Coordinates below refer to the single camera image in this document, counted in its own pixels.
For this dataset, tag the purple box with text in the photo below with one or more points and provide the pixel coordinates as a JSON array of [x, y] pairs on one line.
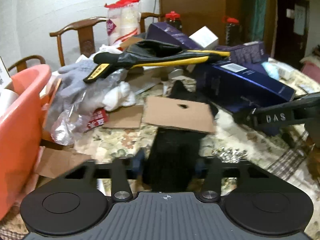
[[251, 52]]

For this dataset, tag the black cloth item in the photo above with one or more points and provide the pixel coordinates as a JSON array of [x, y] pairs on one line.
[[170, 166]]

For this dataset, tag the round-back wooden chair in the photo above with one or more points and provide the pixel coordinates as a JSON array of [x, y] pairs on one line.
[[22, 64]]

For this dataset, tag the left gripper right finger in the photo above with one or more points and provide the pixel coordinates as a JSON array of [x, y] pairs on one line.
[[209, 169]]

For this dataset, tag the clear plastic bag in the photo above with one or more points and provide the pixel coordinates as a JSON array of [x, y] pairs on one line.
[[69, 125]]

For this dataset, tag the dark sauce jar red lid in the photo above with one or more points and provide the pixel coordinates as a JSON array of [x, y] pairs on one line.
[[174, 19]]

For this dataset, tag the flat cardboard sheet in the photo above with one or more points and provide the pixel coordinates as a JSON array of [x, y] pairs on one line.
[[125, 118]]

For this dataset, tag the white crumpled cloth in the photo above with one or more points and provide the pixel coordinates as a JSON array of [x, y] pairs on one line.
[[120, 96]]

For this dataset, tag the pink plastic basin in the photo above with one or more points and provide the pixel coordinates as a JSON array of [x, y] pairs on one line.
[[21, 130]]

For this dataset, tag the black yellow glove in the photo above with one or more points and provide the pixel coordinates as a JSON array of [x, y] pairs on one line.
[[150, 53]]

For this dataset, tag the brown cardboard piece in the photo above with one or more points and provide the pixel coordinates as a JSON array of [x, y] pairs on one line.
[[179, 114]]

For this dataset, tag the white carton box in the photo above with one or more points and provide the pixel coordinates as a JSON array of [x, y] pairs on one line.
[[205, 38]]

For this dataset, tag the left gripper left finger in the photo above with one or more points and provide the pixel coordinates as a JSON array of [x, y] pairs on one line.
[[120, 188]]

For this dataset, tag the grey knit glove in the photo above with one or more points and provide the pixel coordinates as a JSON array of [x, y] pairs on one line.
[[71, 86]]

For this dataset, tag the long dark blue box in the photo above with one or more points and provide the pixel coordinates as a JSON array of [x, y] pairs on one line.
[[234, 87]]

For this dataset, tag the square-back wooden chair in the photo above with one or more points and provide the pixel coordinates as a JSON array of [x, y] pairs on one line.
[[84, 29]]

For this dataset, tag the purple box leaning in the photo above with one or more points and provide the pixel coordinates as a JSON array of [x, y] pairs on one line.
[[162, 31]]

